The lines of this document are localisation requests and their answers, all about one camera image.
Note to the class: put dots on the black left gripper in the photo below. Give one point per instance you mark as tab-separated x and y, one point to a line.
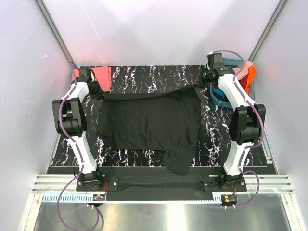
99	95

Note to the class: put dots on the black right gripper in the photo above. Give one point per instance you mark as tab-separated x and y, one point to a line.
206	69

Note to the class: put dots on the black t shirt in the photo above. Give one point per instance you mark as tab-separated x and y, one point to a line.
168	122

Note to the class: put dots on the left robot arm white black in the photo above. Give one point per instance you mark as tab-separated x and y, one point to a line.
70	121

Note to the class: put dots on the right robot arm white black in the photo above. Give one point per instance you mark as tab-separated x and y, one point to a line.
246	128

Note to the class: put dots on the folded pink t shirt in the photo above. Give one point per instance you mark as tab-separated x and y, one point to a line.
103	75

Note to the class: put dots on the teal plastic laundry basket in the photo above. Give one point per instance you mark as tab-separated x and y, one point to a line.
223	101

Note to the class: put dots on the blue t shirt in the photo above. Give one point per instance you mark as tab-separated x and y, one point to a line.
217	90

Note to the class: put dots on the light pink t shirt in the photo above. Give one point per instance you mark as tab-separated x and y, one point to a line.
243	70

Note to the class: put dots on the dark red t shirt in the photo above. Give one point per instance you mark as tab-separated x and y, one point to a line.
244	83

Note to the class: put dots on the orange t shirt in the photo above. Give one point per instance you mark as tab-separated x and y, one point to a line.
251	74

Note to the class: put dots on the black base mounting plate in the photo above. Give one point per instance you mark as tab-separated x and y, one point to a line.
198	192

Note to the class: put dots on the aluminium frame post left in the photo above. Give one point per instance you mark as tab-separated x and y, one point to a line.
54	31

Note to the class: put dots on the aluminium frame post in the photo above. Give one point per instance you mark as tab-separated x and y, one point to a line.
268	28
54	31

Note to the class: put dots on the aluminium frame post right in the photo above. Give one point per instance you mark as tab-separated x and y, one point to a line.
268	28

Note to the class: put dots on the aluminium rail front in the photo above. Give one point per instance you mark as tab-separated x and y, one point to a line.
265	183

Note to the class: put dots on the white slotted cable duct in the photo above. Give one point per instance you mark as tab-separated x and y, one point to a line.
93	198

